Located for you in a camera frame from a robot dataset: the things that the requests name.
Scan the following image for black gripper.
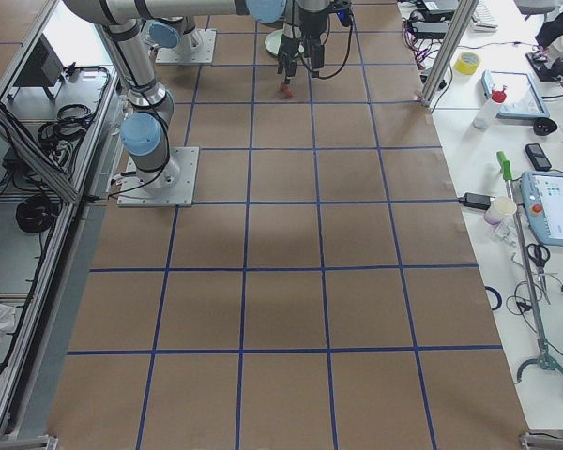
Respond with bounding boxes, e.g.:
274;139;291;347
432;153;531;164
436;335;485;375
277;22;304;84

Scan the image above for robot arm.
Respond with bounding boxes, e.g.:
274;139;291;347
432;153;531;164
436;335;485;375
65;0;353;114
147;17;202;53

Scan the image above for light green plate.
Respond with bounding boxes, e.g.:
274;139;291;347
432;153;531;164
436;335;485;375
265;29;283;57

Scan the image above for yellow tape roll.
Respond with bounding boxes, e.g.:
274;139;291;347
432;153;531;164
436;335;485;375
454;52;481;76

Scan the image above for clear bottle red cap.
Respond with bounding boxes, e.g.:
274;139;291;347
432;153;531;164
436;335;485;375
472;86;507;130

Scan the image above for paper cup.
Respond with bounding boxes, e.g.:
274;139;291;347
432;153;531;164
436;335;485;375
484;196;517;225

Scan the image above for black scissors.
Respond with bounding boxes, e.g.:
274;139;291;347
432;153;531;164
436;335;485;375
525;244;551;304

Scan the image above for long reach grabber tool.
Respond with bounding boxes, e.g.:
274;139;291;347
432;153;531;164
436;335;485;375
495;150;563;408

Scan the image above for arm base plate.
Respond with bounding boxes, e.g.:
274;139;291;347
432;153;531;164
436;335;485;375
150;28;217;66
117;147;200;207

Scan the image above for aluminium frame post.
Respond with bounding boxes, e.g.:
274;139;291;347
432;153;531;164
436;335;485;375
420;0;479;107

